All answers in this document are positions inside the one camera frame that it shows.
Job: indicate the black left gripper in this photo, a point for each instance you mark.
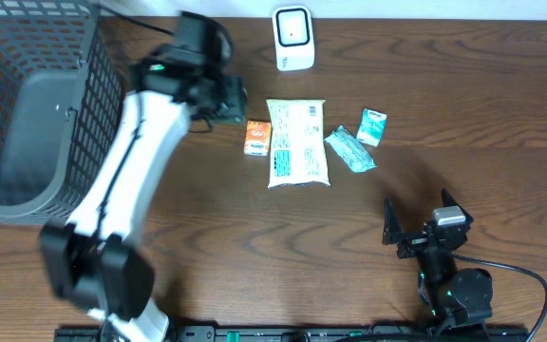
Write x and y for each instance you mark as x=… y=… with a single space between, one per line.
x=235 y=102

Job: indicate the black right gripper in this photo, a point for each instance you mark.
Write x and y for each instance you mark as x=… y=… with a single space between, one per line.
x=393 y=230

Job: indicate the orange Kleenex tissue pack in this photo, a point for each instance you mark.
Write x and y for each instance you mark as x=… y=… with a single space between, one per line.
x=257 y=139

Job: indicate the wet wipes pack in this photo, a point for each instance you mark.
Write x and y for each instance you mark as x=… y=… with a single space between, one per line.
x=297 y=144

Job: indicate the green tissue pack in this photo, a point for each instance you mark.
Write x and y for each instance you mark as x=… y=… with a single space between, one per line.
x=350 y=150

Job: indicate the teal Kleenex tissue box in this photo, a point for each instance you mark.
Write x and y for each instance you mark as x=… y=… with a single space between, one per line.
x=371 y=128

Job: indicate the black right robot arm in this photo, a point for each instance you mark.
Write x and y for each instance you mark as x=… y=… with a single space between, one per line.
x=457 y=298

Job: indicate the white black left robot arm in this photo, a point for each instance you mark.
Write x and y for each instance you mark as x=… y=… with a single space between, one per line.
x=93 y=259

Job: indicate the white barcode scanner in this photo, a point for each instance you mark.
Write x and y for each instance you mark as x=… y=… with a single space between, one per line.
x=293 y=38

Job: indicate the grey plastic mesh basket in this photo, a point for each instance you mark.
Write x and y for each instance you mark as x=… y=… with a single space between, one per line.
x=60 y=106

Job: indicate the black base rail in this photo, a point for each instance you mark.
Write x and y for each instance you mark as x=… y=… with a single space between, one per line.
x=379 y=332

